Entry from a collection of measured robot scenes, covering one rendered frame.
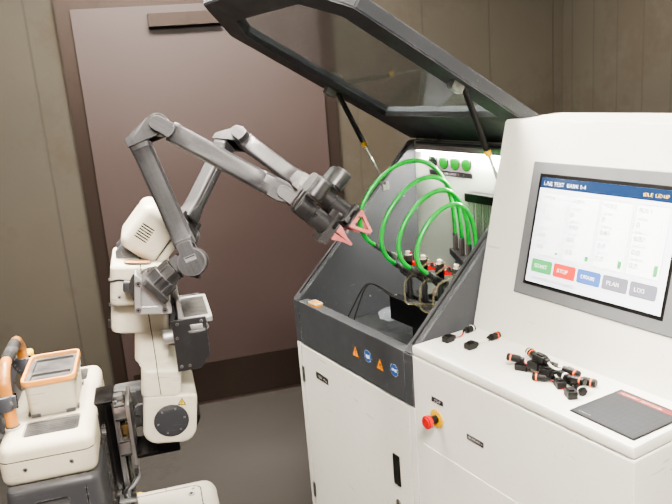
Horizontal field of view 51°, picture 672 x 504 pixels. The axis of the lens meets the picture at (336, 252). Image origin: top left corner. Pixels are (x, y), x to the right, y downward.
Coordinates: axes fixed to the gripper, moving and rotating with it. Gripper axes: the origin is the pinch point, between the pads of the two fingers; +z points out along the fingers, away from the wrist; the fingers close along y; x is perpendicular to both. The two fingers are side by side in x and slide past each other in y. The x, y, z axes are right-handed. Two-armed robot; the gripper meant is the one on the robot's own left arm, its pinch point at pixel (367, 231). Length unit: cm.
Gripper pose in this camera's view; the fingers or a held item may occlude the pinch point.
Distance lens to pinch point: 221.4
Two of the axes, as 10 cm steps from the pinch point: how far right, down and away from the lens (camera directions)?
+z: 7.6, 6.1, 2.2
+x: -5.8, 7.9, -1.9
